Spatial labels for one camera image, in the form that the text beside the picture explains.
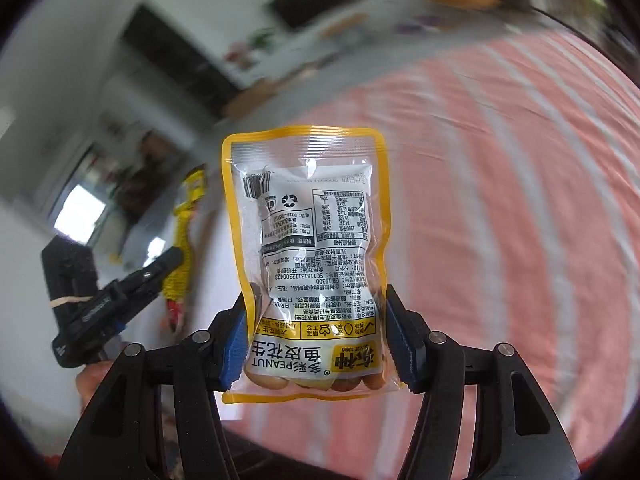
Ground yellow-edged peanut packet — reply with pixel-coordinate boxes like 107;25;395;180
221;127;407;406

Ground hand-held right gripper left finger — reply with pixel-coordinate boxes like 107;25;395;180
59;292;251;480

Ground white television cabinet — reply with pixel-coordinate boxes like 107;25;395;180
220;0;426;77

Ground person's left hand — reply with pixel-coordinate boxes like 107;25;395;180
75;360;115;413

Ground yellow rice cracker packet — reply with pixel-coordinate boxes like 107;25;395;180
161;169;207;333

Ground red flower plant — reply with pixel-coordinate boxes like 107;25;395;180
226;40;251;65

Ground brown cardboard piece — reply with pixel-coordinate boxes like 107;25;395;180
222;79;275;117

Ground leafy plant in white pot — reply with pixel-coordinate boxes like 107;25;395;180
250;27;277;52

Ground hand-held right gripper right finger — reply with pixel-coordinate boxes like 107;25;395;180
385;285;596;480

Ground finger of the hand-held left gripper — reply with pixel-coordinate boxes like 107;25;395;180
100;246;185;323

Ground wooden stool black legs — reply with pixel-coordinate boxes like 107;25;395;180
320;16;366;39

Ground dark display cabinet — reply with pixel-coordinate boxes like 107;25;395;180
121;4;242;111

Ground orange white striped tablecloth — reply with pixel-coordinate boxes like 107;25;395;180
235;25;640;480

